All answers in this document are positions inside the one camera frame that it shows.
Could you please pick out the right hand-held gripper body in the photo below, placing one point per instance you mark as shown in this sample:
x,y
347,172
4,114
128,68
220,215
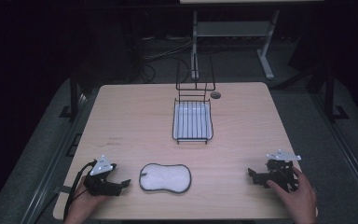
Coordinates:
x,y
281,171

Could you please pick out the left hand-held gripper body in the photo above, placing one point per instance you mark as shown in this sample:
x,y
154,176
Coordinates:
x,y
101,183

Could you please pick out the white sponge with dark edge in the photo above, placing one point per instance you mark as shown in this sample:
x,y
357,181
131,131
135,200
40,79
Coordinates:
x,y
165,178

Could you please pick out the person's left hand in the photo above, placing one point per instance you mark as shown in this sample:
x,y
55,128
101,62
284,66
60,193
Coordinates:
x,y
82,203

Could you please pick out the person's right hand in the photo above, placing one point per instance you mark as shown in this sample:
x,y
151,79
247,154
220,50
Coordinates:
x,y
298,199

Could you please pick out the white plastic drip tray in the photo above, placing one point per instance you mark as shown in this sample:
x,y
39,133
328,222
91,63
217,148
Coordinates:
x,y
192,119

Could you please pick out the round grey table grommet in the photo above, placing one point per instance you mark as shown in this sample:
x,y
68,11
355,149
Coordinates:
x,y
215,95

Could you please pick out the black metal stand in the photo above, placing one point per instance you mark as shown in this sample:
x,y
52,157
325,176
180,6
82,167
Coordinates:
x,y
74,96
331,96

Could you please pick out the aluminium floor rail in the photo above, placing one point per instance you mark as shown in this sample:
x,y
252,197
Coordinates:
x,y
345,149
49,168

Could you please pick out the white metal desk frame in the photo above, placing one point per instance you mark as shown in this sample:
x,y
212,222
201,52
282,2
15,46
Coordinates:
x,y
230,29

